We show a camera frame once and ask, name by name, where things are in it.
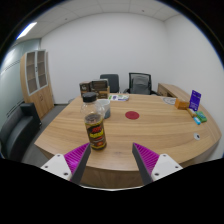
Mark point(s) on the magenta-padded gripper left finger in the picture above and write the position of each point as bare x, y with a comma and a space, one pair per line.
59, 165

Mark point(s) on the white and grey mug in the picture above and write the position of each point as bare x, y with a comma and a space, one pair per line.
106, 108

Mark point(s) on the white printed leaflet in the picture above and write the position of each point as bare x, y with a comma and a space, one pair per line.
118, 97

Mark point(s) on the small dark brown box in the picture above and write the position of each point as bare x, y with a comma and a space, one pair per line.
84, 87

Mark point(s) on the grey mesh office chair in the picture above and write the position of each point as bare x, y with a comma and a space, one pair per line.
140, 83

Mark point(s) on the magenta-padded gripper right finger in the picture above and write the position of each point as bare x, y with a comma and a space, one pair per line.
165, 165

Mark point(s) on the wide dark brown box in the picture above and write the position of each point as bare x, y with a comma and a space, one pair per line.
99, 84

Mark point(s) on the flat round red coaster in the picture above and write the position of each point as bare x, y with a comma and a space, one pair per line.
132, 115

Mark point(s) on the round grey patterned mat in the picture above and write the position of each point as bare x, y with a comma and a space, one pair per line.
169, 100

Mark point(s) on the black office chair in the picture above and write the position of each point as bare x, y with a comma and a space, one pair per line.
112, 81

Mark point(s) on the purple standing sign card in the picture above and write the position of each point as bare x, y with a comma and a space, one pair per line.
195, 100

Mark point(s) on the small white round cap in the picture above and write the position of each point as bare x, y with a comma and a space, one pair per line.
197, 136

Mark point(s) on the wooden cabinet with glass doors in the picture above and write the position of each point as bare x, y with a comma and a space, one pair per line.
40, 98

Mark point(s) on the yellowish snack packet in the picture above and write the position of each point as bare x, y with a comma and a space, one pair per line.
191, 112

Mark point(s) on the green flat box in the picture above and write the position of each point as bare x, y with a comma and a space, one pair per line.
201, 116

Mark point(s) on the clear bottle with black cap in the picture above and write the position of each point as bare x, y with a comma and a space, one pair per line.
94, 128

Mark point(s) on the black sofa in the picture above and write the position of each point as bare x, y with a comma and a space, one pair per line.
16, 131

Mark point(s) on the rectangular ceiling light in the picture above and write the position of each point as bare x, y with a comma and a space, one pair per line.
26, 30

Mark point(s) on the orange wooden tissue box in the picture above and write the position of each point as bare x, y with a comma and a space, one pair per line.
182, 104

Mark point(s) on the wooden side desk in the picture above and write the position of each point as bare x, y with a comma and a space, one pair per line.
171, 90

